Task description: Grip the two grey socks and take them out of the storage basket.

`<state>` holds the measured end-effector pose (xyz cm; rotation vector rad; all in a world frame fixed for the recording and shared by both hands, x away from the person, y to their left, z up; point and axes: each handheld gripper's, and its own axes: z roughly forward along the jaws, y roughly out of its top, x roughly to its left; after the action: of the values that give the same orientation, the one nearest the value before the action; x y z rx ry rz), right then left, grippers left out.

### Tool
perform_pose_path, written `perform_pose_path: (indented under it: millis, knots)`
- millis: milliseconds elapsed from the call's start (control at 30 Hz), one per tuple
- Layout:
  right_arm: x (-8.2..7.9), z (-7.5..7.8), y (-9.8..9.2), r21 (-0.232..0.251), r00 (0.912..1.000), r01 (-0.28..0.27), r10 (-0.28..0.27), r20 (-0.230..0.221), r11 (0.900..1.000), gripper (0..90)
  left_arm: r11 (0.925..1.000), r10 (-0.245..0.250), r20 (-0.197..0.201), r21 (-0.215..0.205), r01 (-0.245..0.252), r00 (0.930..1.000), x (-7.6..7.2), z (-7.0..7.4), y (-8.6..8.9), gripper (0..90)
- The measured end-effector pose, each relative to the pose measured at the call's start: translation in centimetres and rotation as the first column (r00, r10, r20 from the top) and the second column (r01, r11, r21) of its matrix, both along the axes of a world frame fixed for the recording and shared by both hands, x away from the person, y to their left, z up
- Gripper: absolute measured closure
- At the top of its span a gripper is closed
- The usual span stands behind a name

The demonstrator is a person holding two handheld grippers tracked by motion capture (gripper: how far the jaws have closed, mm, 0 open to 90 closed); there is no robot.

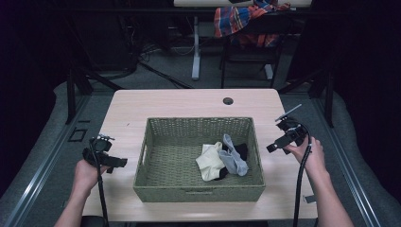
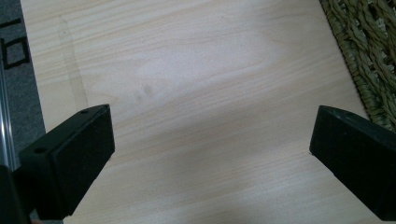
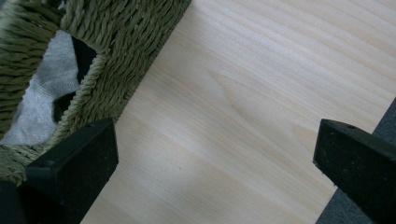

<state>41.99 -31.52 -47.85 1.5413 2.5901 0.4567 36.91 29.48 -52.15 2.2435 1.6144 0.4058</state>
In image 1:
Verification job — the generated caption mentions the person's right hand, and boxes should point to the person's right hand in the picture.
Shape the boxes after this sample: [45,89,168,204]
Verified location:
[284,135,326,178]

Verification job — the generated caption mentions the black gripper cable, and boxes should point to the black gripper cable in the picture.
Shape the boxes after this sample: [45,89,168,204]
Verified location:
[88,140,111,227]
[292,121,314,227]

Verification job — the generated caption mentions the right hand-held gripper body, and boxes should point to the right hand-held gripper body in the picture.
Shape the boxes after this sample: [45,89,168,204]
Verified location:
[274,103,310,148]

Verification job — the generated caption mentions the light background desk top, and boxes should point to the light background desk top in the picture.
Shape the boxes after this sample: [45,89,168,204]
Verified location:
[173,0,313,9]

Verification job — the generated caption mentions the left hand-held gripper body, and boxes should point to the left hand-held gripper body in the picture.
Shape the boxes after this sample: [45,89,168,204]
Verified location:
[82,133,116,168]

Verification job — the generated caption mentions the green woven basket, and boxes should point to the green woven basket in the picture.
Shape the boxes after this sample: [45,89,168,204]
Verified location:
[132,116,267,203]

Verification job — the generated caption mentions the white desk leg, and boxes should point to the white desk leg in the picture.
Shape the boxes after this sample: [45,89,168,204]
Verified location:
[191,15,201,81]

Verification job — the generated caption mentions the plaid cloth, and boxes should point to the plaid cloth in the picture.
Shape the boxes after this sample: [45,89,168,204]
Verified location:
[213,0,291,49]

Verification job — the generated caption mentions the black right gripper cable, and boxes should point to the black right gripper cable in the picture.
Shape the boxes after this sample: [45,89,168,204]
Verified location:
[292,121,314,227]

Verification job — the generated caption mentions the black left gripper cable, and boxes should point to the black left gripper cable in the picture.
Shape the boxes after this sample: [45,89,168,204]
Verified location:
[88,140,111,227]

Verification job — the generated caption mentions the black sock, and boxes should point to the black sock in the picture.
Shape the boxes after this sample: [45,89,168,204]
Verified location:
[214,142,249,182]

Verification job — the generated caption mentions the black floor cables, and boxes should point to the black floor cables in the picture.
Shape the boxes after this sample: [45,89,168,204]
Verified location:
[126,18,194,90]

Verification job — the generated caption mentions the person's left hand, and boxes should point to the person's left hand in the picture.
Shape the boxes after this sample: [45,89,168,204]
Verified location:
[73,158,112,193]

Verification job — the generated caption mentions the black metal stand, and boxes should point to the black metal stand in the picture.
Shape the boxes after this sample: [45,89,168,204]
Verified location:
[277,67,335,129]
[64,65,124,126]

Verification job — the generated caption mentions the cream sock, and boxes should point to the cream sock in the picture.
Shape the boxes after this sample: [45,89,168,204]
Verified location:
[195,141,226,183]

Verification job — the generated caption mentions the grey sock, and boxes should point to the grey sock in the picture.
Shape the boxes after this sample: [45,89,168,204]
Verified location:
[218,133,250,177]

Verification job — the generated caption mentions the black chair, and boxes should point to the black chair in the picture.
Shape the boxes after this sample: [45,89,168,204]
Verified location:
[218,12,289,89]

